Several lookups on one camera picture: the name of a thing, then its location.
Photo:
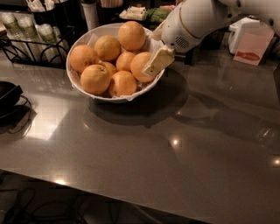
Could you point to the orange front left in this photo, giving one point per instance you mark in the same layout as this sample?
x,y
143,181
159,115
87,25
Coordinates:
x,y
95,79

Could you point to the small orange partly hidden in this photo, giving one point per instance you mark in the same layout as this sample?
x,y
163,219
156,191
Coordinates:
x,y
110,67

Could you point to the wrapped cup stack middle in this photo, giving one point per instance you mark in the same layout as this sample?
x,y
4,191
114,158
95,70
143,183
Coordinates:
x,y
31,37

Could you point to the orange right side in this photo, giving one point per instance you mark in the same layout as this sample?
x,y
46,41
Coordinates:
x,y
137,65

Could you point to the wrapped cup stack left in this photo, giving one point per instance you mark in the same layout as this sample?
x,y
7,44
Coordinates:
x,y
14,33

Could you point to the red and white card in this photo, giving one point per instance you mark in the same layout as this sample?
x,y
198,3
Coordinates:
x,y
252,47

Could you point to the orange top of pile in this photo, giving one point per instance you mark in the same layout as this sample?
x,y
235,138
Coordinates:
x,y
131,36

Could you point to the orange upper middle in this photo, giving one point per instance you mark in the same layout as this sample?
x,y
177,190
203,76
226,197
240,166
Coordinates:
x,y
108,48

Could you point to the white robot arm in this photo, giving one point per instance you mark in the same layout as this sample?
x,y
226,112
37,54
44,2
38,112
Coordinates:
x,y
267,11

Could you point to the white packet pile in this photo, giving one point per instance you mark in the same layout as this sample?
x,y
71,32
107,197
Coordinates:
x,y
134,13

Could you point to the orange front middle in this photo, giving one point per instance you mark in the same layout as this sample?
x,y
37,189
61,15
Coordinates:
x,y
122,83

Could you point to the black wire cup rack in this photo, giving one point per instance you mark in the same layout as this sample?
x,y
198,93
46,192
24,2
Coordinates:
x,y
10,51

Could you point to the wrapped cup stack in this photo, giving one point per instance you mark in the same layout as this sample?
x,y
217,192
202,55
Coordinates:
x,y
31,37
48,35
14,33

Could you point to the white bowl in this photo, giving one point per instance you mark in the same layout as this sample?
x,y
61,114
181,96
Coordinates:
x,y
89,39

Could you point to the orange centre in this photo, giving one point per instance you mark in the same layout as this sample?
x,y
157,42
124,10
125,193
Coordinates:
x,y
124,60

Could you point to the green packet pile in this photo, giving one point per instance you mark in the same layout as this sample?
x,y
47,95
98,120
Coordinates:
x,y
156,15

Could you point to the black bowl on stand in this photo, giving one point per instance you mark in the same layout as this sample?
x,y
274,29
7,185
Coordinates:
x,y
15,108

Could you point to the orange far left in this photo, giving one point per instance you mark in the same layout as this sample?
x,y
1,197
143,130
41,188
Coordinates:
x,y
81,57

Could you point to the white cylinder dispenser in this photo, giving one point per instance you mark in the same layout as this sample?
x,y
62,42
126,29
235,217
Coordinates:
x,y
90,12

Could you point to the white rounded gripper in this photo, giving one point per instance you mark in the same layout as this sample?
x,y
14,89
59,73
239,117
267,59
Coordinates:
x,y
174,31

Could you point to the white appliance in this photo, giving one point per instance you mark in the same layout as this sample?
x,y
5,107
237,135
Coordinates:
x,y
237,29

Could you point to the wrapped cup stack right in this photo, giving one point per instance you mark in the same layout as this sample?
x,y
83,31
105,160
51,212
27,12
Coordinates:
x,y
48,35

